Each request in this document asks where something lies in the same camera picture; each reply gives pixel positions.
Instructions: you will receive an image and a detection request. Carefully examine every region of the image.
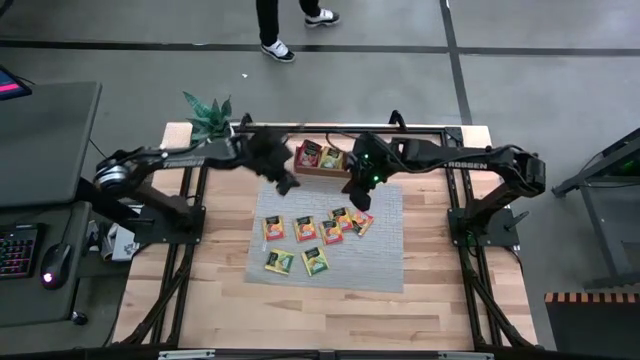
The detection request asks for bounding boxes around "green tea bag packet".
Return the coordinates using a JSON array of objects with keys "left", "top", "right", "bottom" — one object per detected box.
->
[
  {"left": 319, "top": 145, "right": 346, "bottom": 171},
  {"left": 300, "top": 246, "right": 331, "bottom": 278},
  {"left": 263, "top": 248, "right": 296, "bottom": 276}
]

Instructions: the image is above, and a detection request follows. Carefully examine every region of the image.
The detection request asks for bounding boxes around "grey woven placemat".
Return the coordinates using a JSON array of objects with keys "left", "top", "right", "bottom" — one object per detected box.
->
[{"left": 244, "top": 180, "right": 405, "bottom": 294}]

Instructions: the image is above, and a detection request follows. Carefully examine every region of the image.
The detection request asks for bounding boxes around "person's shoe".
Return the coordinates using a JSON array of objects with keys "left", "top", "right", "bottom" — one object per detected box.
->
[
  {"left": 303, "top": 7, "right": 342, "bottom": 29},
  {"left": 259, "top": 39, "right": 297, "bottom": 64}
]

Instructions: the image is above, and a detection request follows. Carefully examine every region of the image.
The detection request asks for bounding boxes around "black metal stand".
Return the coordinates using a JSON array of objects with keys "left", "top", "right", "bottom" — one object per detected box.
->
[{"left": 551, "top": 127, "right": 640, "bottom": 291}]

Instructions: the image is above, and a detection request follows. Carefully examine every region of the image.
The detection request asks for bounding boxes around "black base lever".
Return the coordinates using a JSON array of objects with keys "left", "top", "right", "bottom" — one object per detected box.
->
[{"left": 502, "top": 209, "right": 531, "bottom": 232}]

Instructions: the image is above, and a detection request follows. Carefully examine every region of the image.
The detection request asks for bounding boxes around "dark desk with keyboard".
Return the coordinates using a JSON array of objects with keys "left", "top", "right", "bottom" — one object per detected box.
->
[{"left": 0, "top": 201, "right": 94, "bottom": 329}]

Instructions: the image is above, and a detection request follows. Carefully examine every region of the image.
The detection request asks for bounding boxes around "orange black striped box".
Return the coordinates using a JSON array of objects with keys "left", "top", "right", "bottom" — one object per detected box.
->
[{"left": 543, "top": 291, "right": 640, "bottom": 360}]

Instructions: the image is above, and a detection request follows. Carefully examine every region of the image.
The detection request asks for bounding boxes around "black computer mouse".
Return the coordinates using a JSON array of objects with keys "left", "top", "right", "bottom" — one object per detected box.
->
[{"left": 39, "top": 242, "right": 73, "bottom": 292}]

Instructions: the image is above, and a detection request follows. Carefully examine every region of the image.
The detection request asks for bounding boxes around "snake plant in white pot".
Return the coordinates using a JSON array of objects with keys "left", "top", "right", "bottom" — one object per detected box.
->
[{"left": 182, "top": 91, "right": 236, "bottom": 146}]

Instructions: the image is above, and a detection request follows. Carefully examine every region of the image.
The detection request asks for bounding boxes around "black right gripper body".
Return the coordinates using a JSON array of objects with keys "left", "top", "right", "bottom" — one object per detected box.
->
[{"left": 348, "top": 132, "right": 399, "bottom": 190}]

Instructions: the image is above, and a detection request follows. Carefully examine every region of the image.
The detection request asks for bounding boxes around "black desk leg beam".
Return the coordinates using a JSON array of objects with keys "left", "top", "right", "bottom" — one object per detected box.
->
[{"left": 74, "top": 177, "right": 144, "bottom": 231}]

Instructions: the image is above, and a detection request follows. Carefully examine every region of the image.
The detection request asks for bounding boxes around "red tea bag packet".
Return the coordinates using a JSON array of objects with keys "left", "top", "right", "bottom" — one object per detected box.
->
[{"left": 295, "top": 139, "right": 323, "bottom": 170}]

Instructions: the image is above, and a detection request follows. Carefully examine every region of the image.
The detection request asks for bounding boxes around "wooden three-compartment box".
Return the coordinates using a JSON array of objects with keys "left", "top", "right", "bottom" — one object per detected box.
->
[{"left": 293, "top": 141, "right": 354, "bottom": 180}]

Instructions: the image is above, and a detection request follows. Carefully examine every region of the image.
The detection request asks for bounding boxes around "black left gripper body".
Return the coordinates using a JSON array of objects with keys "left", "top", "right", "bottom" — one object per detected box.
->
[{"left": 244, "top": 127, "right": 296, "bottom": 184}]

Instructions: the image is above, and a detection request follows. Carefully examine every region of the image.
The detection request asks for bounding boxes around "white box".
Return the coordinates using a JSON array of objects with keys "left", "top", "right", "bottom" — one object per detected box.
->
[{"left": 102, "top": 222, "right": 140, "bottom": 264}]

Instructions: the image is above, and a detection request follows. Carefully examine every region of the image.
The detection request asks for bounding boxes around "screen with pink stripe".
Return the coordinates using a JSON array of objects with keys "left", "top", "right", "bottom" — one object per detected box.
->
[{"left": 0, "top": 64, "right": 33, "bottom": 102}]

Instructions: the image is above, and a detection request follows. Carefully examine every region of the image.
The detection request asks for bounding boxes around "silver metal bracket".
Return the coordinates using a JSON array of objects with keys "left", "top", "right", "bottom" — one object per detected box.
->
[
  {"left": 158, "top": 349, "right": 216, "bottom": 360},
  {"left": 438, "top": 351, "right": 495, "bottom": 360}
]

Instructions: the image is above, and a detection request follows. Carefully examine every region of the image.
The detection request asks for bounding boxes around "dark grey desk top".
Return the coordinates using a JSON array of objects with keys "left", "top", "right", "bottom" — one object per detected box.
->
[{"left": 0, "top": 81, "right": 104, "bottom": 209}]

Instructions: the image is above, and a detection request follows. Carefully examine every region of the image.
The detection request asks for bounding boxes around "person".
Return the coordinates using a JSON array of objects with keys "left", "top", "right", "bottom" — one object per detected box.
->
[{"left": 255, "top": 0, "right": 342, "bottom": 64}]

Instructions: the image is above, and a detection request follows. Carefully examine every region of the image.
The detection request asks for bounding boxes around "backlit computer keyboard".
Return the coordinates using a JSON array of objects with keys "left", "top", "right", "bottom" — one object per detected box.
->
[{"left": 0, "top": 223, "right": 42, "bottom": 280}]

